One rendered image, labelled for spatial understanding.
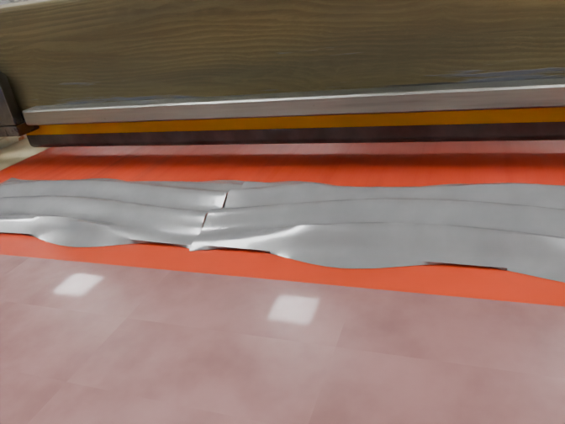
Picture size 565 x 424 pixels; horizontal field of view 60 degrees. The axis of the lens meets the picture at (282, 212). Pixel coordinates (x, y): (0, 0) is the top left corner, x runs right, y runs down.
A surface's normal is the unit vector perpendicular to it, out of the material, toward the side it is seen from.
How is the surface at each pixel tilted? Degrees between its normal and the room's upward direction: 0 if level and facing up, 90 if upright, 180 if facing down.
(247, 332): 0
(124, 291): 0
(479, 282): 0
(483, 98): 90
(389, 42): 90
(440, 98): 90
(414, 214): 27
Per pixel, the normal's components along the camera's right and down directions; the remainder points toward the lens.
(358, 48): -0.33, 0.46
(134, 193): -0.35, -0.53
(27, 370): -0.13, -0.89
